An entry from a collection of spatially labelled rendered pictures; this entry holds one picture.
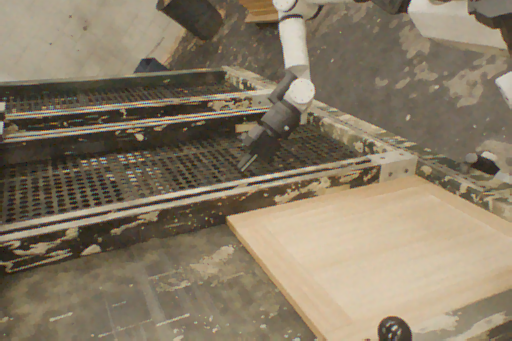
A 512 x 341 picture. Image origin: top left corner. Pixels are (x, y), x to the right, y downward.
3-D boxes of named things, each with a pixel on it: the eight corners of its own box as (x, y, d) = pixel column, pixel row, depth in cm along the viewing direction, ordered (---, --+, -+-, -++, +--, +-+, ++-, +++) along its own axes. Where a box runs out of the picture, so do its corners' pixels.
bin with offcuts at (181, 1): (233, 9, 517) (190, -31, 481) (210, 45, 511) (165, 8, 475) (213, 11, 559) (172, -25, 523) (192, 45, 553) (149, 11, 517)
